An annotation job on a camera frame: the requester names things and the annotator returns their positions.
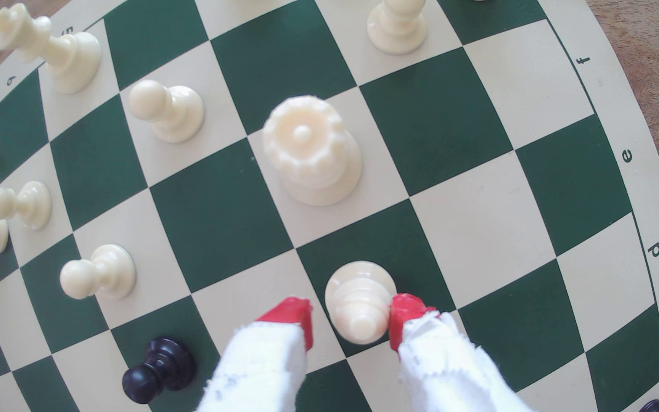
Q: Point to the red-tipped cloth-wrapped gripper finger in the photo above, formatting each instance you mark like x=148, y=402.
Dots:
x=444, y=366
x=261, y=366

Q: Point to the black chess pawn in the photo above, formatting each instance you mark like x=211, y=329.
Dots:
x=163, y=366
x=653, y=407

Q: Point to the green and cream chess mat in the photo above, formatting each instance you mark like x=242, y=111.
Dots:
x=478, y=229

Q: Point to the white chess queen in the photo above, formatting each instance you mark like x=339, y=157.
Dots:
x=306, y=143

